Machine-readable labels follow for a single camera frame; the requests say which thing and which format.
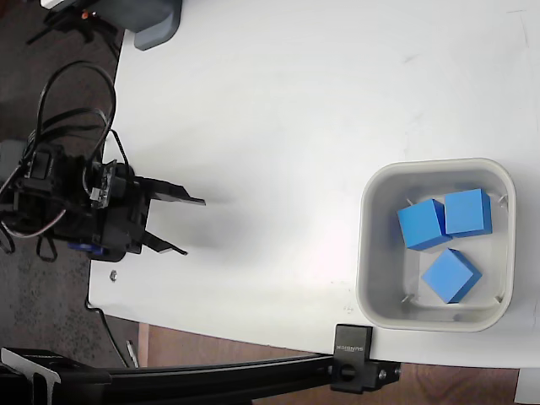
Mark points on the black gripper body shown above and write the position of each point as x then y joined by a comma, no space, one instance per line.
124,221

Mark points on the blue cube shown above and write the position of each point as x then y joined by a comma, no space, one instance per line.
422,225
468,213
447,274

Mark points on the black six-joint robot arm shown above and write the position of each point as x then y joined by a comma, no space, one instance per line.
46,198

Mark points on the white plastic bin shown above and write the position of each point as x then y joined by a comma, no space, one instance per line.
379,274

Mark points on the blue base clamp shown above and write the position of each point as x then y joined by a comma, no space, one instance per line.
86,249

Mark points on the small metal hex nut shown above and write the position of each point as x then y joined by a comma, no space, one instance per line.
113,275

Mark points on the small pen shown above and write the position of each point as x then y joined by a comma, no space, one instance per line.
132,353

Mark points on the black tripod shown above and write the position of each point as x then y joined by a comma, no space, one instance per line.
69,25

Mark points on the white flat object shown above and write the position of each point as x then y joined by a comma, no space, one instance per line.
55,3

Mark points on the black table clamp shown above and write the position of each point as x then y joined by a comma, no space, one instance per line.
352,358

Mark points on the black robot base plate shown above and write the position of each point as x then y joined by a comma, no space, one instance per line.
114,255

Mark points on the gripper camera circuit board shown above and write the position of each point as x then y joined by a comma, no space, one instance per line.
103,185

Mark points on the black metal bracket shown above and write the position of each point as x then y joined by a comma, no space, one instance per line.
38,375

